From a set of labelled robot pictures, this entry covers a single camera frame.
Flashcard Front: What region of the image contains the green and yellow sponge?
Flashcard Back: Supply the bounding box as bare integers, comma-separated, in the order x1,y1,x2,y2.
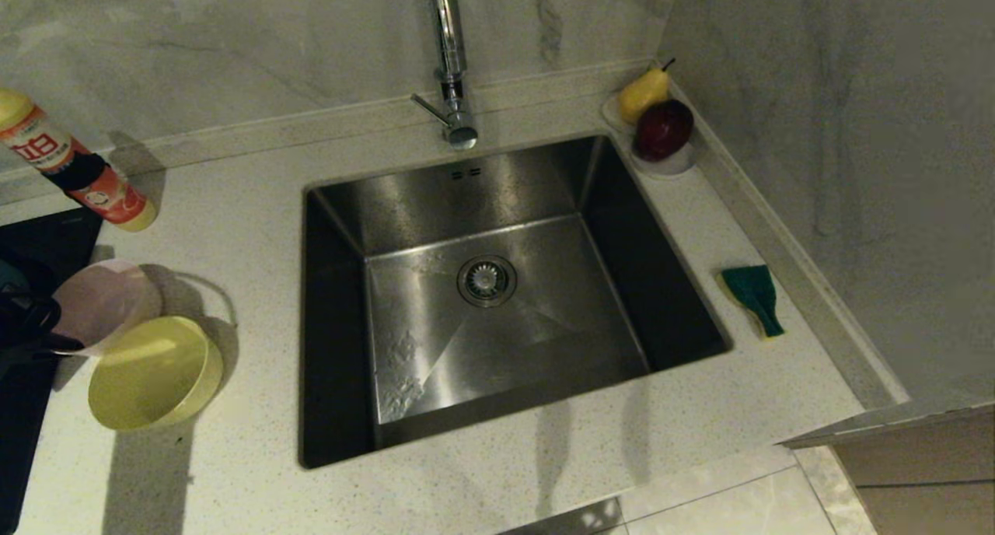
718,265,786,340

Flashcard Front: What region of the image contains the dark red apple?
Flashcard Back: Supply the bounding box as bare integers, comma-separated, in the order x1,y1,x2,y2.
634,98,696,163

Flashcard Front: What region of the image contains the yellow pear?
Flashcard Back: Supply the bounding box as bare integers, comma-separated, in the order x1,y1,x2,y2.
618,58,676,125

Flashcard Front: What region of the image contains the black glass cooktop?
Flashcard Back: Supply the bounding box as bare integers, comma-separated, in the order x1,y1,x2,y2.
0,207,104,535

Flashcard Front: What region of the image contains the round metal drain strainer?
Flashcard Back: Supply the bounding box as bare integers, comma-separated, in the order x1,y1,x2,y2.
457,255,518,309

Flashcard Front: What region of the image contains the chrome faucet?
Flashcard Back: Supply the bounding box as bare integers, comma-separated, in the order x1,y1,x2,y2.
412,0,480,149

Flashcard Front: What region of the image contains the light wood cabinet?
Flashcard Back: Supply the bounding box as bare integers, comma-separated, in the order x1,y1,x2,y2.
832,414,995,535

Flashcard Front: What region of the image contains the small white dish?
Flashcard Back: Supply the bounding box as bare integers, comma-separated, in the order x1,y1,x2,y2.
601,94,640,135
628,142,698,179

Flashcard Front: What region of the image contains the yellow plastic bowl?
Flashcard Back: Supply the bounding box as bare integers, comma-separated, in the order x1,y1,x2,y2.
88,316,224,432

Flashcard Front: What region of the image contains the stainless steel sink basin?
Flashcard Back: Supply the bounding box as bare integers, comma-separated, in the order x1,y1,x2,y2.
299,135,733,470

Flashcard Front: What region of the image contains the orange yellow detergent bottle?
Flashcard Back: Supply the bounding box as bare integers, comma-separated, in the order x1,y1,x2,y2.
0,88,158,233

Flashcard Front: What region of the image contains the pink plastic bowl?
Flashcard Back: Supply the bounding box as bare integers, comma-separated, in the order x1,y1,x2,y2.
48,259,162,357

